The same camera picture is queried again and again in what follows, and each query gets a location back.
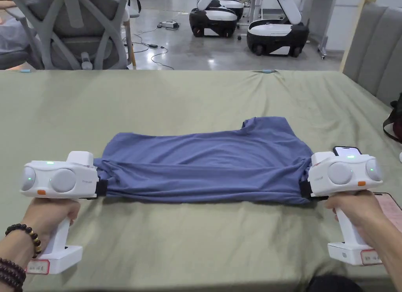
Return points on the white and black mobile robot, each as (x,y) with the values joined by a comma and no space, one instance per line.
(234,6)
(212,20)
(276,37)

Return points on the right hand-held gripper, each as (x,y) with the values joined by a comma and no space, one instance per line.
(340,174)

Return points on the blue shirt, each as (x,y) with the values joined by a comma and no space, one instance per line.
(204,166)

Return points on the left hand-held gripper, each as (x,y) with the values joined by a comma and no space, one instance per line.
(62,178)

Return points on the person's right hand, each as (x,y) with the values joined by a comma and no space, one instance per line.
(361,216)

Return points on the grey padded headboard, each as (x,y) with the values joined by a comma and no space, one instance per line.
(373,46)

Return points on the person's left hand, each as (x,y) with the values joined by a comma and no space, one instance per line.
(47,215)

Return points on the person's right forearm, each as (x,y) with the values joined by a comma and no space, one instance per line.
(392,241)

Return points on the person's left forearm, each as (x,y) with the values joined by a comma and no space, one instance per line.
(12,251)

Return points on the blue sheet clip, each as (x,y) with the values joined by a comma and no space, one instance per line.
(269,71)
(25,71)

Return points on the person's legs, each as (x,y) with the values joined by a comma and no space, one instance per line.
(333,284)

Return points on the phone with pink screen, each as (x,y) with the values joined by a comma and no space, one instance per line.
(391,202)

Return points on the white power strip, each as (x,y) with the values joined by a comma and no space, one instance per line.
(168,24)

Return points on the black power adapter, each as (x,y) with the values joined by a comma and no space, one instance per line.
(154,45)

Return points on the bed with pale green sheet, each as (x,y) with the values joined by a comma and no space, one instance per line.
(188,241)

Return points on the black phone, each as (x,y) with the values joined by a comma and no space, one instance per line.
(347,150)

